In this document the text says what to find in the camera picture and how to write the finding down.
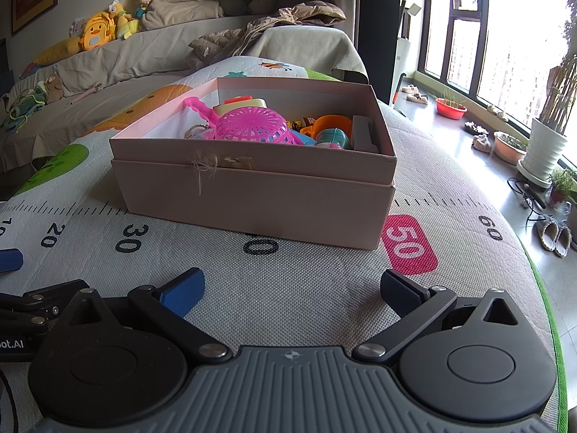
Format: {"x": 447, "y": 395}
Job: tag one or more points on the small yellow plush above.
{"x": 122, "y": 22}

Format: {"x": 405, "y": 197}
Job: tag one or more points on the dark curtain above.
{"x": 378, "y": 31}

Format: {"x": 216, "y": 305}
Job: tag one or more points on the pink cardboard box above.
{"x": 248, "y": 203}

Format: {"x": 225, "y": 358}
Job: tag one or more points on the teal plastic toy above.
{"x": 333, "y": 139}

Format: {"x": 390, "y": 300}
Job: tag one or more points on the yellow duck plush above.
{"x": 98, "y": 31}

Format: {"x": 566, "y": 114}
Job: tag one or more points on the pale yellow toy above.
{"x": 243, "y": 107}

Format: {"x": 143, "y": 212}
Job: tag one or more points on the small brown plush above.
{"x": 53, "y": 88}

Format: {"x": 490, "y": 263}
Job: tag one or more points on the orange plastic toy shell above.
{"x": 329, "y": 122}

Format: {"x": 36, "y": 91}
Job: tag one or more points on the green cloth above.
{"x": 22, "y": 108}

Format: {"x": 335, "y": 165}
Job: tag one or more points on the beige pillow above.
{"x": 185, "y": 4}

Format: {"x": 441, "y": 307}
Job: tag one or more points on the beige covered sofa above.
{"x": 135, "y": 58}

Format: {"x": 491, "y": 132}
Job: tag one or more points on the brown puffer jacket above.
{"x": 234, "y": 40}

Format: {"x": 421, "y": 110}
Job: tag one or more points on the small potted plant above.
{"x": 560, "y": 189}

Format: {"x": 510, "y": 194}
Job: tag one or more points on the long yellow pillow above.
{"x": 58, "y": 52}

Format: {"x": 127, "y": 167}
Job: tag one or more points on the red basin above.
{"x": 450, "y": 110}

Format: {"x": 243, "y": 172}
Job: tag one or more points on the terracotta plant pot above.
{"x": 509, "y": 151}

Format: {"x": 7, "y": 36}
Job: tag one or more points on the grey blister pack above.
{"x": 363, "y": 133}

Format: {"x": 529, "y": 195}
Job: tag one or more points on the dark window frame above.
{"x": 478, "y": 54}

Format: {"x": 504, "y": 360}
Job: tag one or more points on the white stick vacuum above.
{"x": 403, "y": 49}

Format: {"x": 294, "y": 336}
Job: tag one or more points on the blue tissue packet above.
{"x": 303, "y": 140}

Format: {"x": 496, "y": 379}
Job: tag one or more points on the pink wand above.
{"x": 83, "y": 94}

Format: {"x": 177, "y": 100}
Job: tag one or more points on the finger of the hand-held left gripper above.
{"x": 11, "y": 260}
{"x": 36, "y": 306}

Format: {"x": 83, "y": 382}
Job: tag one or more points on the grey slipper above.
{"x": 546, "y": 234}
{"x": 563, "y": 240}

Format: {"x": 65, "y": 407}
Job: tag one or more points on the pink slippers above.
{"x": 482, "y": 143}

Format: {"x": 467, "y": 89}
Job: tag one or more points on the tall white plant pot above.
{"x": 545, "y": 149}

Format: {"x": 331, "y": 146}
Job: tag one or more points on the beige slippers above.
{"x": 414, "y": 95}

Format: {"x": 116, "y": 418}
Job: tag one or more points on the pink plastic strainer basket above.
{"x": 252, "y": 126}

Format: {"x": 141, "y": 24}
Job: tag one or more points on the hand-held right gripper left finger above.
{"x": 185, "y": 293}

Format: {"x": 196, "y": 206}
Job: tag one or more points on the bamboo plant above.
{"x": 563, "y": 94}

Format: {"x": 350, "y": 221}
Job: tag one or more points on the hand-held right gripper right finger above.
{"x": 399, "y": 291}

